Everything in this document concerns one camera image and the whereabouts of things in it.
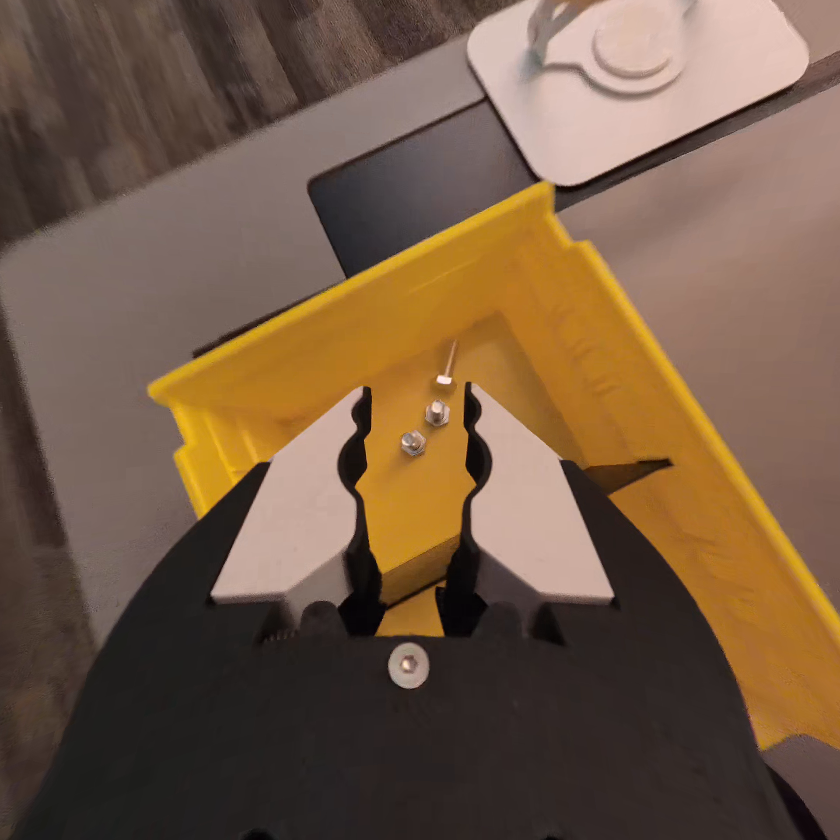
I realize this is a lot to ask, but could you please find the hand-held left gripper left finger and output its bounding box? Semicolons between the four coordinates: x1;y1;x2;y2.
210;386;386;636

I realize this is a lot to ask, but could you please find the yellow bin with black divider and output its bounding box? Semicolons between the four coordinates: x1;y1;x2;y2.
147;182;840;752

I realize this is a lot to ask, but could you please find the white metal stand base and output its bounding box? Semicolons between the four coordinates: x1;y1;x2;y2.
467;0;809;188

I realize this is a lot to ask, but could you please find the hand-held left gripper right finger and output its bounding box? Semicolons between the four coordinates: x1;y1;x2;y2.
435;382;618;636

